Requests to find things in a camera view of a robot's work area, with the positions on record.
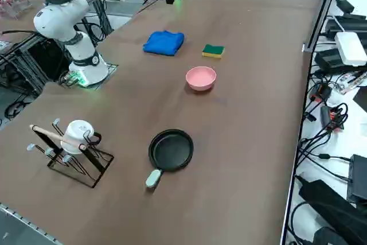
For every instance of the green yellow sponge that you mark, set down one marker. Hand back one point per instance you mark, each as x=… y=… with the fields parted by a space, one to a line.
x=213 y=49

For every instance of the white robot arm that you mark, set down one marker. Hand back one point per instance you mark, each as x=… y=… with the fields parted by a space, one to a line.
x=61 y=18

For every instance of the pink bowl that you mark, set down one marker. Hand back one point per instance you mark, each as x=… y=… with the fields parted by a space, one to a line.
x=200 y=80

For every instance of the folded blue cloth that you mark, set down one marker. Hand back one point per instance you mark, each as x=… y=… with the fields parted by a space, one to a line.
x=163 y=42

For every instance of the small black power adapter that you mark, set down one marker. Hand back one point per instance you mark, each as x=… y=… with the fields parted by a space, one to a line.
x=345 y=5

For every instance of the white mug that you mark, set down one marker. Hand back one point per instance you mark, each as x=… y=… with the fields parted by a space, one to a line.
x=76 y=133

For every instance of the flat black box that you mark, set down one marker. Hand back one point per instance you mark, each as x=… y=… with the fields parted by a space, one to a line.
x=349 y=22

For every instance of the orange black power plug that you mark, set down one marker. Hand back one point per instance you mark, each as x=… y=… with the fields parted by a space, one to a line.
x=321 y=93

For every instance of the black electronics box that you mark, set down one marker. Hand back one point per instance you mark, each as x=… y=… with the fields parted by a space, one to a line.
x=358 y=179

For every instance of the aluminium edge strip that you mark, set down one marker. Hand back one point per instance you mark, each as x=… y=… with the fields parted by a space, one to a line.
x=28 y=222

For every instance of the aluminium arm base plate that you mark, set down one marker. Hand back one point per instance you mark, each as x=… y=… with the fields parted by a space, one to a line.
x=110 y=68

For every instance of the black equipment frame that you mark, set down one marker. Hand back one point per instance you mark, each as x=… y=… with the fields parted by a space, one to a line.
x=46 y=55

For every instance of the aluminium camera post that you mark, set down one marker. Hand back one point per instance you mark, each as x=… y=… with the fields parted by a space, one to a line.
x=322 y=15

